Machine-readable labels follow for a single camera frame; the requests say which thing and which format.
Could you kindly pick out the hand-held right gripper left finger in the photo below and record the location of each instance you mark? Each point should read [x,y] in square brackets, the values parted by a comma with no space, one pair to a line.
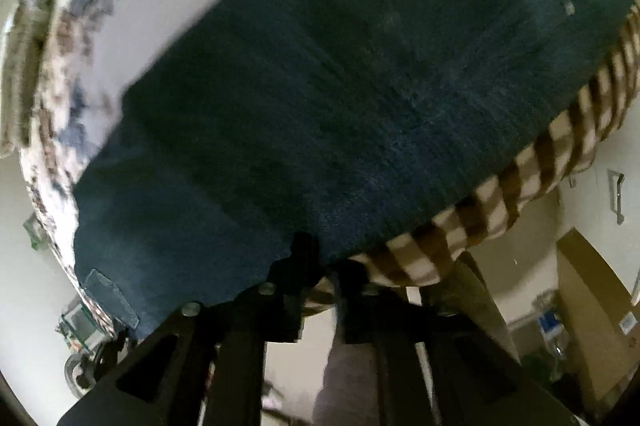
[299,271]

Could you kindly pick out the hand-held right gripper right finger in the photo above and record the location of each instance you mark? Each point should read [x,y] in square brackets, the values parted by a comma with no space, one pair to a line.
[352,291]

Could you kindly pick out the clear plastic packet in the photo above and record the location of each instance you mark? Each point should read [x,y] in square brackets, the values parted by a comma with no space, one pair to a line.
[111,297]

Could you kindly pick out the clear plastic bottle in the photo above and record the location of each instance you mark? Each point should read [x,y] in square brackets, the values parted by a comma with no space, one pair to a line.
[550,323]

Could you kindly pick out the green white box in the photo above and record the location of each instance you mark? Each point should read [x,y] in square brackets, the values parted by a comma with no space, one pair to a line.
[75,331]

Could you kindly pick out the brown checkered blanket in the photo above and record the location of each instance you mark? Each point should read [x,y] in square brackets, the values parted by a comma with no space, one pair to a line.
[545,155]

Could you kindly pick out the cardboard box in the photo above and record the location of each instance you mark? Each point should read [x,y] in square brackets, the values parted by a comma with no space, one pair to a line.
[590,306]

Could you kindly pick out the beige ribbed cloth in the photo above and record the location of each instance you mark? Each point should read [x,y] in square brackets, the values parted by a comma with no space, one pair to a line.
[22,75]

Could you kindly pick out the metal wall bracket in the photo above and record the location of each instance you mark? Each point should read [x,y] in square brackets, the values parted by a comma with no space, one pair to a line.
[617,198]

